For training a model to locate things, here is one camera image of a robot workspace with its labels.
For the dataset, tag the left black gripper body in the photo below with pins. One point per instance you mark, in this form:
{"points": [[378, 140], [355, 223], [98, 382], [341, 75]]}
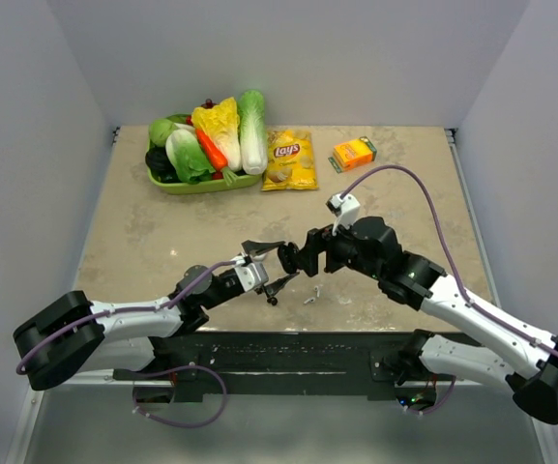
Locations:
{"points": [[257, 286]]}

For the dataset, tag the tall green napa cabbage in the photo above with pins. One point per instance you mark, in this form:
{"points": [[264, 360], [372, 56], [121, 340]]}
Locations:
{"points": [[252, 132]]}

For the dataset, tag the black earbud charging case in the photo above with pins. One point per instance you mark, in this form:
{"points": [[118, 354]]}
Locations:
{"points": [[287, 255]]}

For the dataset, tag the round green cabbage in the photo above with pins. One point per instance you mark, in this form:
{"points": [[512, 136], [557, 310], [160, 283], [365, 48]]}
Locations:
{"points": [[159, 131]]}

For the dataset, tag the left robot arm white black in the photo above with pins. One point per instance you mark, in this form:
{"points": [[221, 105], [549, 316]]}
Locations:
{"points": [[74, 334]]}

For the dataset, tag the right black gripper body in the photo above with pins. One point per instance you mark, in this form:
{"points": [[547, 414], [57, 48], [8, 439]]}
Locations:
{"points": [[341, 251]]}

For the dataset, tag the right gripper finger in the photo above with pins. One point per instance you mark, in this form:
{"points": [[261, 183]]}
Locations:
{"points": [[308, 262], [318, 239]]}

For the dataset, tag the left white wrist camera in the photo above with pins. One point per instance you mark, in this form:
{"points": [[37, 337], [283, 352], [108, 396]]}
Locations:
{"points": [[247, 258]]}

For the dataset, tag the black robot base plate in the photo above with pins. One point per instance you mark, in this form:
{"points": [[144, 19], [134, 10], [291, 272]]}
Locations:
{"points": [[303, 364]]}

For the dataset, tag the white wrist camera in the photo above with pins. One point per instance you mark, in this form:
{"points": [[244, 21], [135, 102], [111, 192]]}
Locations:
{"points": [[247, 258], [346, 208]]}

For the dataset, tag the yellow Lays chips bag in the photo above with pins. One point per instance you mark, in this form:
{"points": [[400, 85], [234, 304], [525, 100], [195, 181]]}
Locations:
{"points": [[291, 164]]}

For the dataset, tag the green white bok choy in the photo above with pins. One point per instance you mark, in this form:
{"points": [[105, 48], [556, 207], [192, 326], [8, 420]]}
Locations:
{"points": [[187, 157]]}

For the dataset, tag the green plastic vegetable tray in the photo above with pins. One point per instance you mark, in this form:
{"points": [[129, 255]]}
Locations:
{"points": [[243, 181]]}

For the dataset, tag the orange toy carrot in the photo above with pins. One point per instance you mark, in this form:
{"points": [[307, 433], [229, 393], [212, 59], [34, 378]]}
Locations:
{"points": [[215, 156]]}

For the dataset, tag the orange green carton box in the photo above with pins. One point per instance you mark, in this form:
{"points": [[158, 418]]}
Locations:
{"points": [[352, 154]]}

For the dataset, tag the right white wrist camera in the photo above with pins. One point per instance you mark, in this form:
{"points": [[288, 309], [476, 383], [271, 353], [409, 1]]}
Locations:
{"points": [[346, 208]]}

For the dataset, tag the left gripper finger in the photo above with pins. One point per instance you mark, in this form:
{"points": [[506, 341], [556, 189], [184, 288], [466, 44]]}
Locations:
{"points": [[272, 289], [252, 248]]}

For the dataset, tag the yellow toy cabbage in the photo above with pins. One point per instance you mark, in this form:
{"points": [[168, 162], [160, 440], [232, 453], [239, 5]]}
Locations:
{"points": [[221, 124]]}

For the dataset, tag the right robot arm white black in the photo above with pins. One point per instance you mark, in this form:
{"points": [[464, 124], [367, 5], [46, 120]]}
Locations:
{"points": [[506, 353]]}

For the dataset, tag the dark red toy grapes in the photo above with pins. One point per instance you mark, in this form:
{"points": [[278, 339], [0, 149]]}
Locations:
{"points": [[208, 104]]}

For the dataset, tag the dark green toy vegetable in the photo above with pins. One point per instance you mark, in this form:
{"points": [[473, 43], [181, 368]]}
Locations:
{"points": [[160, 166]]}

